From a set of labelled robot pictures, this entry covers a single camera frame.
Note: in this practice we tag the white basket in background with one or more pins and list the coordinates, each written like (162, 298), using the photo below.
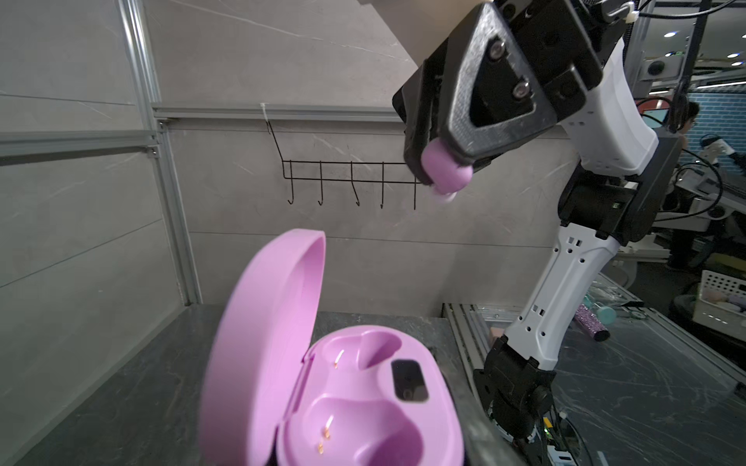
(720, 304)

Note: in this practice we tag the black wire hook rack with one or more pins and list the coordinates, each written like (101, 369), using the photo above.
(351, 172)

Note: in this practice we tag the purple glitter tube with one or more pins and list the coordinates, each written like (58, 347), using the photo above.
(590, 324)

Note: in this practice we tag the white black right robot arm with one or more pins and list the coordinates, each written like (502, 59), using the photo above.
(611, 199)

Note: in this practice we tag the purple earbud charging case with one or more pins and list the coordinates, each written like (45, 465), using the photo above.
(362, 395)

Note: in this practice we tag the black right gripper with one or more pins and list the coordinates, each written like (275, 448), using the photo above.
(497, 86)

